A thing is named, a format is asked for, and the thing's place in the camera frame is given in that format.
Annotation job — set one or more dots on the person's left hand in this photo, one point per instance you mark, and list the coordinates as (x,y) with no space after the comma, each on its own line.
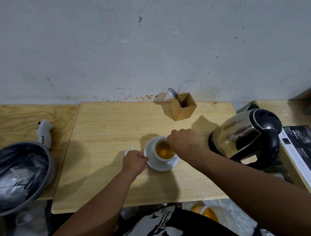
(133,162)

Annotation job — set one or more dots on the person's right hand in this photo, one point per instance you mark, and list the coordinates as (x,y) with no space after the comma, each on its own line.
(185,144)

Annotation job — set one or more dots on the person's right fingers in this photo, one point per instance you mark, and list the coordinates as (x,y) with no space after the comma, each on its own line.
(170,143)

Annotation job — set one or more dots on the person's left fingers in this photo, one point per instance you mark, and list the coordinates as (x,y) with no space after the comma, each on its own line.
(144,162)

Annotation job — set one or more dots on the white ceramic saucer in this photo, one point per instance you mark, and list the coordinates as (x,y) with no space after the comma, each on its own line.
(155,165)

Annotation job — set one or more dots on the small white paper wrapper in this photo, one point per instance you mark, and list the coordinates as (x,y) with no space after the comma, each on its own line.
(128,151)

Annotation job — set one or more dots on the person's left forearm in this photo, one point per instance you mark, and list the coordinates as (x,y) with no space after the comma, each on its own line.
(102,206)

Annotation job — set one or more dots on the person's right forearm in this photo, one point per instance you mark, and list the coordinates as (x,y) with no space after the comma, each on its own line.
(252,192)

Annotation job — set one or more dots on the tea bag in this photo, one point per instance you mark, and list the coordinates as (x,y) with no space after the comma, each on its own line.
(164,152)

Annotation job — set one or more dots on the white ceramic cup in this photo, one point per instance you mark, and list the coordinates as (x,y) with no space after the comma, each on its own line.
(159,159)

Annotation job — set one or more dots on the square wooden utensil holder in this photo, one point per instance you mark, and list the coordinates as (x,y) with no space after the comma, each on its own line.
(181,110)

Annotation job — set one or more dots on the metal spoon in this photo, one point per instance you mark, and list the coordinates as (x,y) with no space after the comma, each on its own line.
(172,92)

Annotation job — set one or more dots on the thin black stick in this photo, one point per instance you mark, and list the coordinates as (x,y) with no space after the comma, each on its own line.
(178,92)

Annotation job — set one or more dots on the black and white shirt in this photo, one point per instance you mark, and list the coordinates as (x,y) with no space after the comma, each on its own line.
(170,225)

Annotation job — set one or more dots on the stainless steel electric kettle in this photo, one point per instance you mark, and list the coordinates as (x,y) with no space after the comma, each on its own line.
(243,136)

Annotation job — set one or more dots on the yellow plastic bucket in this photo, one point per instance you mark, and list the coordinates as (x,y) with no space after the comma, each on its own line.
(210,214)

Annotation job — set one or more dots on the dark grey object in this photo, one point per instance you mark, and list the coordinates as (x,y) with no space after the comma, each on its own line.
(250,107)

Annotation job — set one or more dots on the grey round bin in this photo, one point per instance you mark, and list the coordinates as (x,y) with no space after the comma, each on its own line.
(52,170)

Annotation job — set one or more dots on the white plastic handheld device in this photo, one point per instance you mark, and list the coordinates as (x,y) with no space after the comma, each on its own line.
(45,135)

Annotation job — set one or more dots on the grey plastic bin liner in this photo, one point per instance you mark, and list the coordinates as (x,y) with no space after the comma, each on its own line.
(21,172)

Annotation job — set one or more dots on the black and white printed box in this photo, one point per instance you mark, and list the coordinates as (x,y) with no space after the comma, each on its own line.
(297,145)

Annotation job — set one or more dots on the clear plastic container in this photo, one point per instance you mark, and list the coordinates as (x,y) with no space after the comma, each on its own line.
(28,218)

